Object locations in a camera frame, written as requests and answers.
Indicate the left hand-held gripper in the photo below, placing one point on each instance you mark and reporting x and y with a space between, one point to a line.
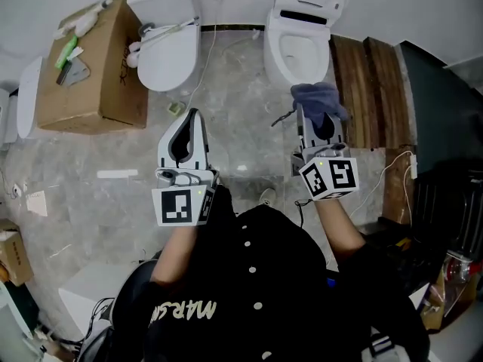
177 206

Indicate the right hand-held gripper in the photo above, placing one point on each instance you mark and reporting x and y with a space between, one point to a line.
332 177

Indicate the dark blue wiping cloth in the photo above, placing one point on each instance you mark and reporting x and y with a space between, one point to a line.
317 100

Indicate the white tankless toilet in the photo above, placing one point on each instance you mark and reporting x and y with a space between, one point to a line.
298 51

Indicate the person's right forearm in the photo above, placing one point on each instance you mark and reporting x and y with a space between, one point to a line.
339 228

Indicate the person's left forearm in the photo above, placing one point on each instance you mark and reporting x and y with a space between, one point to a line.
175 251

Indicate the white toilet with tank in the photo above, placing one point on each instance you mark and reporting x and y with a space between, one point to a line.
170 59

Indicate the loose white toilet lid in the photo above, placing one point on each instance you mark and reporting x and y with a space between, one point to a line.
28 100

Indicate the small green white holder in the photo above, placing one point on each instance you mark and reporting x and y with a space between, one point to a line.
176 108

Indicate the dark wooden planks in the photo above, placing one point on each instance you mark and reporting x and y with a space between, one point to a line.
370 96

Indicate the white tape strip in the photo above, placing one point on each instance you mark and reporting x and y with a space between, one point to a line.
117 173

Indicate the large brown cardboard box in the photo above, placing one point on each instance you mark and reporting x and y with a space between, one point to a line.
102 89

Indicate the white pink small bottle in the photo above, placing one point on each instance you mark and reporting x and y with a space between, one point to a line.
133 56

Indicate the grey cloth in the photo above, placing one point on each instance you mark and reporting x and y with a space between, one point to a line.
80 73

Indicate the dark green cabinet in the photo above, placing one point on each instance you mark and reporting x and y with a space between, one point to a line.
445 119

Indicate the black brush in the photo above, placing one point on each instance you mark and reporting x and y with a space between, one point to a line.
63 74

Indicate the black ribbed crate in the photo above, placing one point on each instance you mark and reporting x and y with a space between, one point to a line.
453 209

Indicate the white spray bottle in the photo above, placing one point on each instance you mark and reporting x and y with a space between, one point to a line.
85 21

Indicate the white paper sheet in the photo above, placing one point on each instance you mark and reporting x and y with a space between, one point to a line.
37 203

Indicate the person's black jacket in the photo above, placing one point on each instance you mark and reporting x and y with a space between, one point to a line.
264 296

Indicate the small brown cardboard box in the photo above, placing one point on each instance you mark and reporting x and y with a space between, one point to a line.
15 255

